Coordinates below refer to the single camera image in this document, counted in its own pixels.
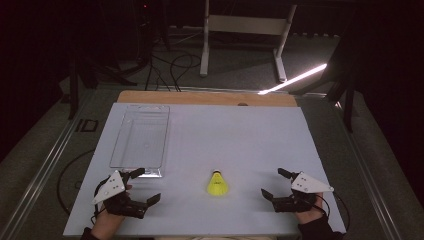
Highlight yellow shuttlecock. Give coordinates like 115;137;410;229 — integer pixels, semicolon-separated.
206;169;230;197

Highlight black metal stand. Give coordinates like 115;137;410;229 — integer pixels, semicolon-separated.
324;46;357;134
67;46;138;121

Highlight white metal table frame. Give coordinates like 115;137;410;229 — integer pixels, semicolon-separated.
199;0;298;84

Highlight person's right hand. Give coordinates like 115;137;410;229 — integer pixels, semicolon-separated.
294;192;325;225

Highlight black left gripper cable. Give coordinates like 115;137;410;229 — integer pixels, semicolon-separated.
56;148;102;225

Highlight black floor cables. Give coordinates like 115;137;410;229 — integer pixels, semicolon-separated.
145;52;203;93

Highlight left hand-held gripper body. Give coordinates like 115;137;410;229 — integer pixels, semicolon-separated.
92;170;148;220

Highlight clear plastic tray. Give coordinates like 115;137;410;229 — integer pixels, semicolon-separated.
109;104;171;179

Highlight pale blue table mat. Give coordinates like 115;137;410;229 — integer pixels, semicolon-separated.
62;102;347;238

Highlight person's left hand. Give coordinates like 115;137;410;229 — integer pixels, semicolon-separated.
91;208;126;240

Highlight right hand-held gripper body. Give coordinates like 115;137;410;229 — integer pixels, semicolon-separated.
271;171;335;214

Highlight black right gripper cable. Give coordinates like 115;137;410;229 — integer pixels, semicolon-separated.
313;191;352;232

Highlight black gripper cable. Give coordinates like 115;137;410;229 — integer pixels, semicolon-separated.
56;148;102;225
313;191;352;232

